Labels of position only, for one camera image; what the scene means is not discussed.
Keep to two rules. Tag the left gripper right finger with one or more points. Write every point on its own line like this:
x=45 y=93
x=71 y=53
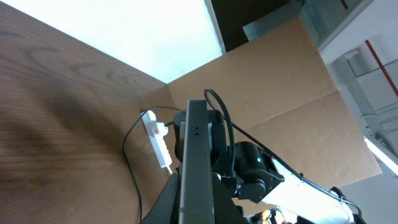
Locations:
x=225 y=210

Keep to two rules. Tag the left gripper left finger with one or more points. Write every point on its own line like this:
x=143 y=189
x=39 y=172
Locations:
x=165 y=208

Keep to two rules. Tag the bronze Galaxy smartphone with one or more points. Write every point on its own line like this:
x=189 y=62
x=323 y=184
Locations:
x=196 y=195

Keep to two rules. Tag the white power strip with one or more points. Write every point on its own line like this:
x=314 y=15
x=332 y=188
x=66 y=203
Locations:
x=156 y=132

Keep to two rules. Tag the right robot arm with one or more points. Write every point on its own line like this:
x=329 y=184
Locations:
x=250 y=171

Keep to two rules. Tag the brown cardboard sheet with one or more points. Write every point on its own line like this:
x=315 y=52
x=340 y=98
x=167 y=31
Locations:
x=277 y=89

